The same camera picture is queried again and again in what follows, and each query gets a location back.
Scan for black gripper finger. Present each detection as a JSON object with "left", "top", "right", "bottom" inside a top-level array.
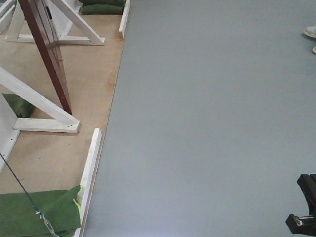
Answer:
[
  {"left": 285, "top": 214, "right": 316, "bottom": 236},
  {"left": 297, "top": 174, "right": 316, "bottom": 215}
]

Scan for brown wooden door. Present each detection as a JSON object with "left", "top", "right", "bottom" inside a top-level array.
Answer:
[{"left": 19, "top": 0, "right": 72, "bottom": 114}]

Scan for white near edge batten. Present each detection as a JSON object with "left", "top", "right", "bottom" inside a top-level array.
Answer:
[{"left": 74, "top": 128, "right": 102, "bottom": 237}]

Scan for white edge batten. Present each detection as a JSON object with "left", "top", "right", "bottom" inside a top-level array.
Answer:
[
  {"left": 118, "top": 0, "right": 130, "bottom": 39},
  {"left": 74, "top": 128, "right": 102, "bottom": 237}
]

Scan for white far edge batten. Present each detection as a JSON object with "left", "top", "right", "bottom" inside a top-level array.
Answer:
[{"left": 118, "top": 0, "right": 130, "bottom": 39}]

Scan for white near triangular brace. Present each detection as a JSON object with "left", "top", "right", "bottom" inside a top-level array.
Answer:
[{"left": 0, "top": 68, "right": 80, "bottom": 159}]

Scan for white triangular brace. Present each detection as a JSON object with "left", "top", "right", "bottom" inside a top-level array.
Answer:
[
  {"left": 0, "top": 0, "right": 105, "bottom": 46},
  {"left": 0, "top": 68, "right": 80, "bottom": 159}
]

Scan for lower far green sandbag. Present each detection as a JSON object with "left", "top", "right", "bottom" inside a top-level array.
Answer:
[{"left": 81, "top": 4, "right": 124, "bottom": 15}]

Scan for plywood base board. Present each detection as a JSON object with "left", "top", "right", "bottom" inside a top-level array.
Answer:
[{"left": 0, "top": 14, "right": 127, "bottom": 237}]

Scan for near green sandbag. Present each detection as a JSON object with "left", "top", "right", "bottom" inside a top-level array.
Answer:
[{"left": 0, "top": 185, "right": 82, "bottom": 237}]

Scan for upper far green sandbag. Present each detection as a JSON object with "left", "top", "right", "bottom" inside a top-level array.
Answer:
[{"left": 79, "top": 0, "right": 126, "bottom": 6}]

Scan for small green sandbag behind brace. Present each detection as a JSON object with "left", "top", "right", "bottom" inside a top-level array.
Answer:
[{"left": 2, "top": 93, "right": 35, "bottom": 118}]

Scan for white far triangular brace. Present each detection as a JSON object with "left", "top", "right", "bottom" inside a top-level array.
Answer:
[{"left": 0, "top": 0, "right": 105, "bottom": 46}]

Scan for blue tension rope with turnbuckle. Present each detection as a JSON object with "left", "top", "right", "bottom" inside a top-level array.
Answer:
[{"left": 0, "top": 153, "right": 60, "bottom": 237}]

